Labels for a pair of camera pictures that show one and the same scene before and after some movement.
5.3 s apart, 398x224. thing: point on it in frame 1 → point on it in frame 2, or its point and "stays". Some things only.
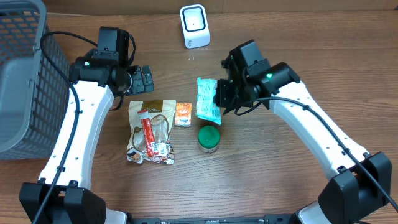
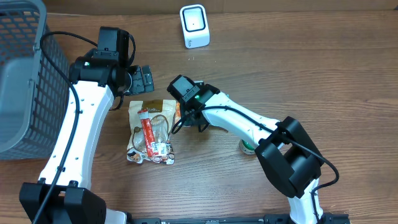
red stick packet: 143,116 stays
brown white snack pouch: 162,115 stays
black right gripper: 222,93 → 202,127
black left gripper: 140,79 stays
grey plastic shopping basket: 34,92 stays
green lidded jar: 208,138 → 246,148
